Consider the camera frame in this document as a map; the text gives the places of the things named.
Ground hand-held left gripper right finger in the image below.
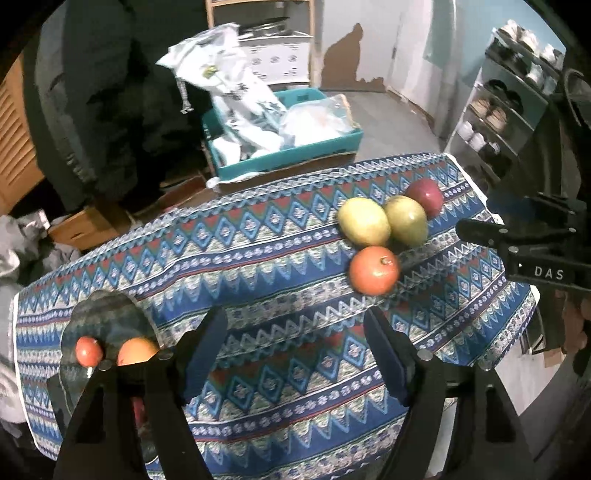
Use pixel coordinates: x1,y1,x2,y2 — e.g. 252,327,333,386
362,307,546,480

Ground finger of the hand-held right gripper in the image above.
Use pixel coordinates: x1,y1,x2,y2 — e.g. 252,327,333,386
487,190,577,219
456,218,511,252

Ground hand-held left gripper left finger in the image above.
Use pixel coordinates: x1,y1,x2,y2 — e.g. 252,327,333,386
53,305,229,480

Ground orange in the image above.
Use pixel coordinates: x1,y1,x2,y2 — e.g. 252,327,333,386
116,337,160,366

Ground dark red apple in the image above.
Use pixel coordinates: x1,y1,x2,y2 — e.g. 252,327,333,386
405,178,445,220

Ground yellow green mango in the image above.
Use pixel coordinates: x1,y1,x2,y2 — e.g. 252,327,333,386
384,195,429,246
338,198,392,247

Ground dark green glass plate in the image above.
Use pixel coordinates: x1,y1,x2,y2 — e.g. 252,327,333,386
46,291,162,467

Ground person's right hand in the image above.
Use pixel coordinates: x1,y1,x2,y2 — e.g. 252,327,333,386
566,295,591,377

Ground grey shoe rack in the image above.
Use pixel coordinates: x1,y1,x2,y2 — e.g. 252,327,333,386
443,21,568,185

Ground shoe rack with shoes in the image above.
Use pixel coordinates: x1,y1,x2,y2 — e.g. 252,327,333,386
462,21,564,155

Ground blue patterned tablecloth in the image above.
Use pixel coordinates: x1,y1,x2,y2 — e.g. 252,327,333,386
9,152,539,480

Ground cardboard box with red label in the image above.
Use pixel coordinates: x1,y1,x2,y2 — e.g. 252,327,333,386
159,173,218,204

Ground wooden drawer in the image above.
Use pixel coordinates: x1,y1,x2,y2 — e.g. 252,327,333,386
48,203,134,250

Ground large cardboard box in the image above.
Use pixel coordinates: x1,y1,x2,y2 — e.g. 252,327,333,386
210,150,356,195

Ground teal plastic bin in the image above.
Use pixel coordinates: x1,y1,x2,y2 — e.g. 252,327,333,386
202,89,364,182

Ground clear plastic bag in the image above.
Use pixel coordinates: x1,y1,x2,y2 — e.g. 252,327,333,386
279,93,356,148

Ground grey clothing pile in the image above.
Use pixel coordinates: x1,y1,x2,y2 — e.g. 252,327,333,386
0,212,84,287

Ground wooden shelf rack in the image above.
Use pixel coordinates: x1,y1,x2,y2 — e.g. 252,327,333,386
205,0,319,88

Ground white patterned box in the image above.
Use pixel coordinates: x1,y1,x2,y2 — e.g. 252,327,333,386
240,34,311,86

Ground white printed plastic bag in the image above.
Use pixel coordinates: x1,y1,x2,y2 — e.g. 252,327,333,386
156,23,289,158

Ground black hooded coat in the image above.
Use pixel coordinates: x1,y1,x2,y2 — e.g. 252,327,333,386
23,0,213,213

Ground wooden louvered wardrobe door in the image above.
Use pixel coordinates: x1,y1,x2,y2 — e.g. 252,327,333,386
0,51,47,213

